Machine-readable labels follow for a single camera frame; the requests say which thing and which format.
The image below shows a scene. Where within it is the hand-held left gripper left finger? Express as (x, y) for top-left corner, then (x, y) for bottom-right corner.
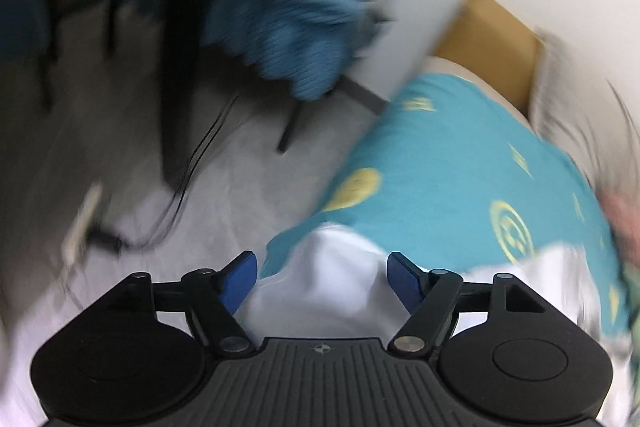
(107, 251), (258, 354)

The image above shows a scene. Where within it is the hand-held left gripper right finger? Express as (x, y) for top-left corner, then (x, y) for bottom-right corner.
(386, 251), (548, 358)

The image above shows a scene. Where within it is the white shirt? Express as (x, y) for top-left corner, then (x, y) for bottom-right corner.
(244, 223), (636, 408)

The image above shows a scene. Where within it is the teal printed bed sheet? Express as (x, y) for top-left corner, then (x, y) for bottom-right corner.
(262, 74), (640, 339)

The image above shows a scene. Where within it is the white power strip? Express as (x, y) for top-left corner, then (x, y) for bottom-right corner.
(61, 186), (104, 264)

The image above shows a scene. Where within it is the green floral blanket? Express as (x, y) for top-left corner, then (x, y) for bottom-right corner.
(602, 192), (640, 323)

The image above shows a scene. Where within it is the grey pillow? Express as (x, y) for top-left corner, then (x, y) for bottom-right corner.
(527, 29), (640, 202)

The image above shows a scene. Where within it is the blue knitted cloth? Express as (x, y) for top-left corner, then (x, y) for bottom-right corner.
(205, 0), (368, 102)

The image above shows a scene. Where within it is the black pole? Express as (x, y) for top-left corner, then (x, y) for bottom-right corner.
(159, 0), (227, 184)

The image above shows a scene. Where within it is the wooden headboard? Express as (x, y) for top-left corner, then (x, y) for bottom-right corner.
(432, 0), (544, 110)

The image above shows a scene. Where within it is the white board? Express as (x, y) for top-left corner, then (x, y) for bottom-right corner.
(350, 0), (469, 101)

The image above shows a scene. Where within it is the black cable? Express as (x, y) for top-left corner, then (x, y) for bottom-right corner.
(112, 91), (247, 253)

